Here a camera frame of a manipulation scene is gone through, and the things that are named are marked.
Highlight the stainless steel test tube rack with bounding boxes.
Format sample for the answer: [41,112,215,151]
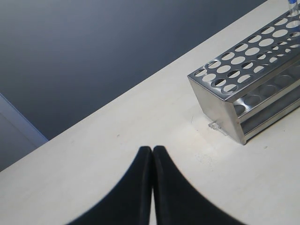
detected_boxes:
[188,12,300,144]

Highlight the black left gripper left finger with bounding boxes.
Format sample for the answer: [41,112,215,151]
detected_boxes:
[70,146,152,225]

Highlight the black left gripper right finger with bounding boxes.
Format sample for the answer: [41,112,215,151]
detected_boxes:
[153,146,237,225]

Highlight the blue-capped test tube one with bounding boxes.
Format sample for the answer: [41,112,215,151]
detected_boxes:
[287,0,299,17]

